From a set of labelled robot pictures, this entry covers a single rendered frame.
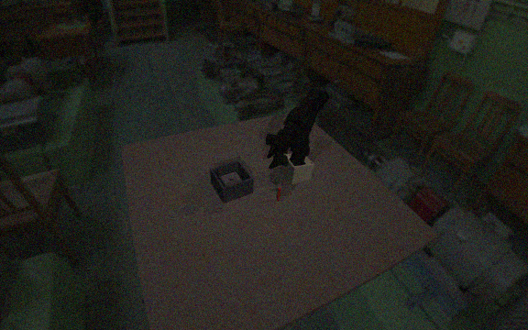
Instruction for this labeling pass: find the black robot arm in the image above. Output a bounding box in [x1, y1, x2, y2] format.
[266, 88, 329, 166]

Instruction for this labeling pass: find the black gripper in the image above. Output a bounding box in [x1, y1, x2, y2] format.
[267, 141, 293, 169]

